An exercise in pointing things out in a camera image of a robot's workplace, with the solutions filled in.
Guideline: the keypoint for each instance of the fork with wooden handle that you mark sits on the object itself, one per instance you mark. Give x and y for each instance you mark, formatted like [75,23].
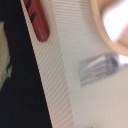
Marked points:
[101,68]

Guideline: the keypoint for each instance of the round wooden plate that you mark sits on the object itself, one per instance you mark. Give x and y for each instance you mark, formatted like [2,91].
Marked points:
[97,7]

